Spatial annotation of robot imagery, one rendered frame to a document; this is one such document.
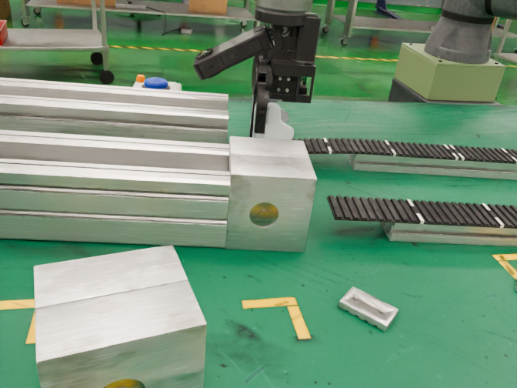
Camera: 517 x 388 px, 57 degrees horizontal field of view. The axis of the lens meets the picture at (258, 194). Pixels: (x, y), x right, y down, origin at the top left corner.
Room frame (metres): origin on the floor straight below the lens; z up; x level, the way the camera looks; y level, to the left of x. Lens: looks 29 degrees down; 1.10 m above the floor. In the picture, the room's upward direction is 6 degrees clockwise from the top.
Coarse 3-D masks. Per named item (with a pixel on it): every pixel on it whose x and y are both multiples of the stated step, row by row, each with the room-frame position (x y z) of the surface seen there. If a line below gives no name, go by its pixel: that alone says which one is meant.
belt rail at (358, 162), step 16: (352, 160) 0.69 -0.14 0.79; (368, 160) 0.68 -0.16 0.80; (384, 160) 0.68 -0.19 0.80; (400, 160) 0.68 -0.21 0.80; (416, 160) 0.69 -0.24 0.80; (432, 160) 0.69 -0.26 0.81; (448, 160) 0.69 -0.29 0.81; (464, 176) 0.70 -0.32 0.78; (480, 176) 0.70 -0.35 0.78; (496, 176) 0.70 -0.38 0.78; (512, 176) 0.71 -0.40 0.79
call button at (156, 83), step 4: (148, 80) 0.78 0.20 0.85; (152, 80) 0.78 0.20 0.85; (156, 80) 0.79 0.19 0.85; (160, 80) 0.79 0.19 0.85; (164, 80) 0.79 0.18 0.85; (144, 84) 0.78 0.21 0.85; (148, 84) 0.77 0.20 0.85; (152, 84) 0.77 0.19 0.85; (156, 84) 0.77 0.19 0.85; (160, 84) 0.77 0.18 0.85; (164, 84) 0.78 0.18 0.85; (152, 88) 0.77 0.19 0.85; (156, 88) 0.77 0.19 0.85; (160, 88) 0.77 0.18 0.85; (164, 88) 0.78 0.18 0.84
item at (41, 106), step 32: (0, 96) 0.60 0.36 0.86; (32, 96) 0.66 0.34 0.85; (64, 96) 0.67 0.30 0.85; (96, 96) 0.67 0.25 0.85; (128, 96) 0.68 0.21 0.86; (160, 96) 0.68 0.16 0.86; (192, 96) 0.69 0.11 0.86; (224, 96) 0.71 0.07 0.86; (0, 128) 0.59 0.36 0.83; (32, 128) 0.59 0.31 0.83; (64, 128) 0.60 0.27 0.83; (96, 128) 0.60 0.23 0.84; (128, 128) 0.61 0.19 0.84; (160, 128) 0.61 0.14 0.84; (192, 128) 0.63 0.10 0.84; (224, 128) 0.63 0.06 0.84
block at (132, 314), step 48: (48, 288) 0.24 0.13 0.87; (96, 288) 0.25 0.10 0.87; (144, 288) 0.25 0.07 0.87; (48, 336) 0.20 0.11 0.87; (96, 336) 0.20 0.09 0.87; (144, 336) 0.21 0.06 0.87; (192, 336) 0.22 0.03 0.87; (48, 384) 0.18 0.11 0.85; (96, 384) 0.19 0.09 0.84; (144, 384) 0.21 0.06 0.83; (192, 384) 0.22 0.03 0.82
